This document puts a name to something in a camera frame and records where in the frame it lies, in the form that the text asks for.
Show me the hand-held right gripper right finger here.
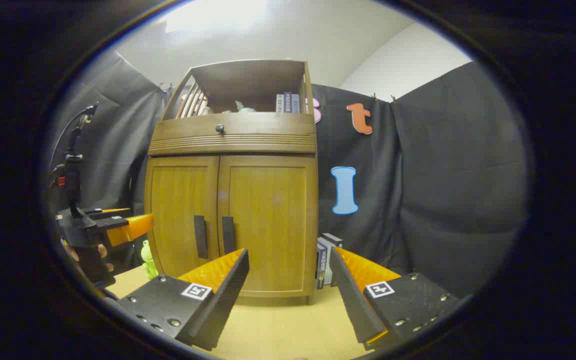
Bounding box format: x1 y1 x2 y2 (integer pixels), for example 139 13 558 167
329 246 464 352

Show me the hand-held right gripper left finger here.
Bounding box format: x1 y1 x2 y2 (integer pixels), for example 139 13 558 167
117 248 250 352

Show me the wooden shoe cabinet door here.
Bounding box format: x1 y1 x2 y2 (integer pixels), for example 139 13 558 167
217 155 318 297
145 156 220 281

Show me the black door handle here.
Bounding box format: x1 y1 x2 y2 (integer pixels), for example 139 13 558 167
194 215 209 260
221 216 236 255

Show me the wooden double-door shoe cabinet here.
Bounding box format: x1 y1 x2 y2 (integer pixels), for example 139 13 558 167
144 59 319 307

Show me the wooden cabinet drawer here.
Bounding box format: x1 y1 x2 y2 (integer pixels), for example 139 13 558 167
148 112 317 155

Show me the green frog plush toy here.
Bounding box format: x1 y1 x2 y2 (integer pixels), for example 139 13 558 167
140 240 159 280

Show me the light blue white box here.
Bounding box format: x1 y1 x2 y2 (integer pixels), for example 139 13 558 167
318 237 337 287

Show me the black backdrop cloth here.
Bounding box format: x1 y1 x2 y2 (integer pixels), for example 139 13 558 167
49 50 530 300

